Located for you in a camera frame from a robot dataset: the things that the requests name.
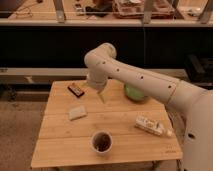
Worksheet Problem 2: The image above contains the pale sponge block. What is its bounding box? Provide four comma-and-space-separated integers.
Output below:
69, 106, 87, 120

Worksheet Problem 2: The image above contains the wooden slatted table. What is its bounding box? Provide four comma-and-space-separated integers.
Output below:
31, 80, 182, 168

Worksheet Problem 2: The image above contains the long wooden background workbench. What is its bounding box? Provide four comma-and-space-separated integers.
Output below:
0, 0, 213, 27

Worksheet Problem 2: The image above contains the green bowl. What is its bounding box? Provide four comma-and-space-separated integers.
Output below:
124, 84, 146, 102

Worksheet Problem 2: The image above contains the cluttered tray on workbench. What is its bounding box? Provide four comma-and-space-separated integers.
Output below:
112, 0, 174, 18

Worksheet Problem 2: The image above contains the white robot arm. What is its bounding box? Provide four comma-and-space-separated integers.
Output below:
84, 43, 213, 171

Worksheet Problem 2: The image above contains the translucent pointed end tool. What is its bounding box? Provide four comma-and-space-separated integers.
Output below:
97, 89, 107, 103

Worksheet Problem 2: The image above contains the dark red chocolate bar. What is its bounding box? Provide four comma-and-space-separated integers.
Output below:
68, 83, 85, 97

